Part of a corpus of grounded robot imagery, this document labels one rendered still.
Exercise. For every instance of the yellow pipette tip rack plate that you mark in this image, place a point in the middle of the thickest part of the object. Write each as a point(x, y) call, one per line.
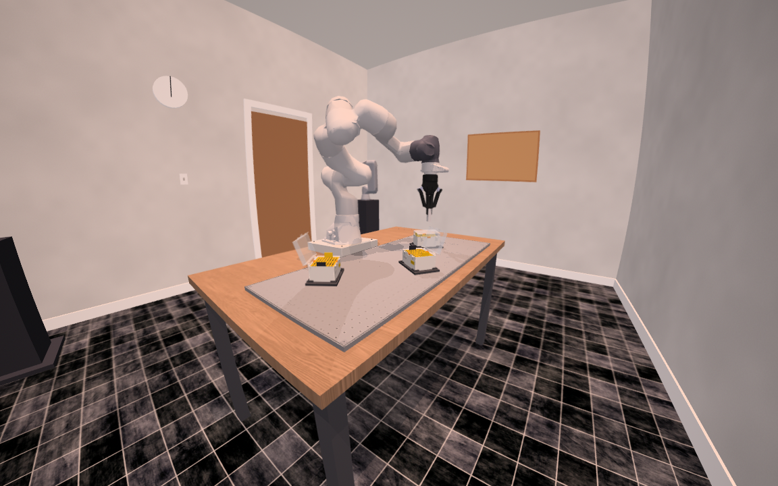
point(328, 260)

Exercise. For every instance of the yellow tip rack insert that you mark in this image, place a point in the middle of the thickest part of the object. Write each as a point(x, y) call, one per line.
point(418, 252)

